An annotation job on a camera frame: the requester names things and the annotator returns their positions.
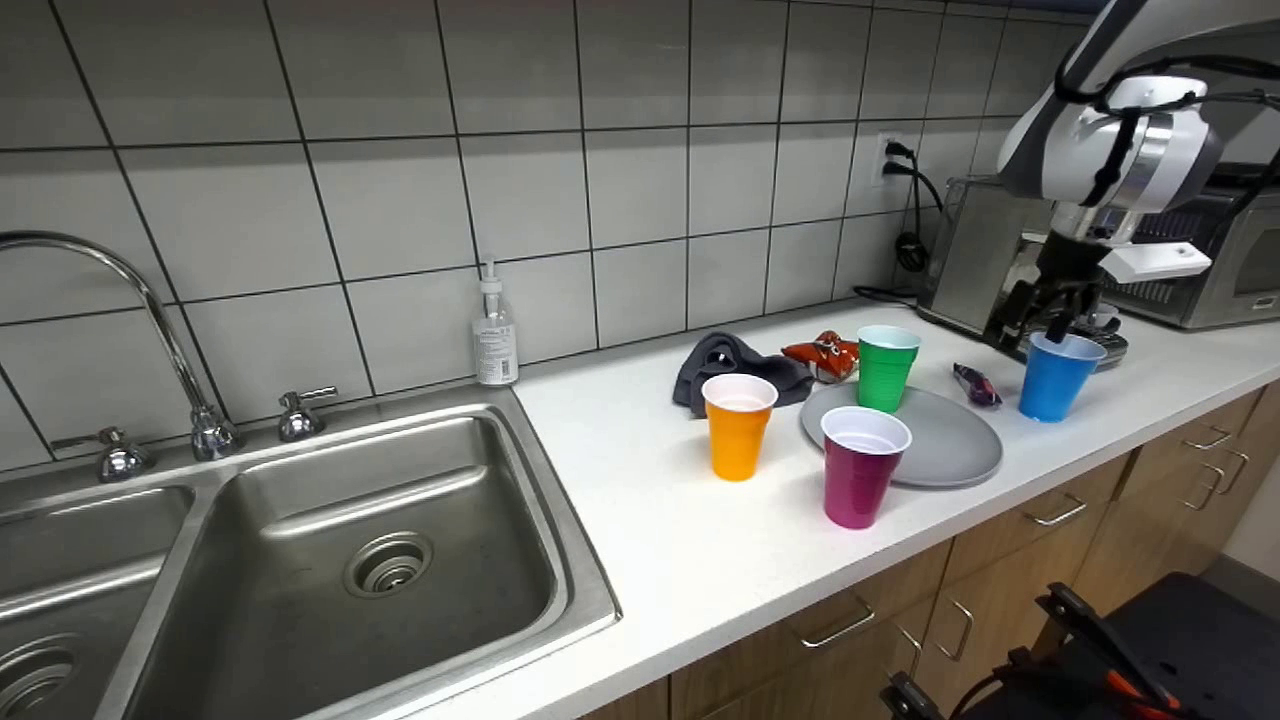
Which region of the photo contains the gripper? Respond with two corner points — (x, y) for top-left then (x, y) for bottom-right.
(985, 232), (1109, 351)

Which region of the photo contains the purple snack packet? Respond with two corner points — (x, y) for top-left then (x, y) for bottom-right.
(953, 363), (1003, 409)

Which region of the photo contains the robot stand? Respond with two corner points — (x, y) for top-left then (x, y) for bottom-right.
(880, 572), (1280, 720)

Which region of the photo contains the dark grey cloth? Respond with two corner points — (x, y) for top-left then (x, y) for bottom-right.
(673, 332), (816, 418)

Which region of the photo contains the grey plate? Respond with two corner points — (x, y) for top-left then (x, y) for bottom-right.
(799, 384), (1004, 489)

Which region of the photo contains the green plastic cup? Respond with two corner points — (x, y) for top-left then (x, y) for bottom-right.
(856, 325), (922, 414)

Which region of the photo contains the orange plastic cup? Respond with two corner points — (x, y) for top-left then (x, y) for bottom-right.
(701, 374), (779, 482)

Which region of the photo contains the stainless steel double sink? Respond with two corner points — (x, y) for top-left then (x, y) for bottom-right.
(0, 385), (623, 720)

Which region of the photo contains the silver toaster oven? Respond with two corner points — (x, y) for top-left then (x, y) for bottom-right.
(1100, 165), (1280, 331)

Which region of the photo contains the chrome tap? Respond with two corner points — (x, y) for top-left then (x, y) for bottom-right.
(0, 232), (241, 461)

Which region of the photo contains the white wall socket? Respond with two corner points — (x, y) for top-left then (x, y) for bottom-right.
(872, 133), (916, 188)

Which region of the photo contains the cabinet door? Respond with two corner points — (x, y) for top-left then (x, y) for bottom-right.
(912, 505), (1123, 713)

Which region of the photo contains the black cable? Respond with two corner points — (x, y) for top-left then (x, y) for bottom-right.
(852, 142), (946, 306)

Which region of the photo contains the blue plastic cup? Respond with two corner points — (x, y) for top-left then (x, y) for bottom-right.
(1018, 332), (1108, 423)

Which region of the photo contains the wooden drawer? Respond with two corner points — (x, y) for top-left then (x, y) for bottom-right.
(670, 540), (953, 720)
(943, 455), (1132, 587)
(1128, 390), (1264, 473)

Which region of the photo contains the magenta plastic cup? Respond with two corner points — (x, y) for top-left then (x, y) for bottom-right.
(820, 406), (913, 530)

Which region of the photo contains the clear soap pump bottle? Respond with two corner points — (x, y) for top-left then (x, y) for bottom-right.
(472, 262), (520, 387)

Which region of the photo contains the silver toaster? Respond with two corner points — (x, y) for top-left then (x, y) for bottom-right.
(917, 178), (1063, 353)

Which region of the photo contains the black and orange clamp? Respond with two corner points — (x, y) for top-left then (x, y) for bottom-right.
(1035, 583), (1183, 715)
(880, 672), (947, 720)

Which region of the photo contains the orange snack packet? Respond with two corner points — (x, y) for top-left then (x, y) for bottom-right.
(781, 331), (861, 384)

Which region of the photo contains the chrome tap lever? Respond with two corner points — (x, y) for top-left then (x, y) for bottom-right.
(50, 427), (156, 483)
(278, 387), (339, 443)

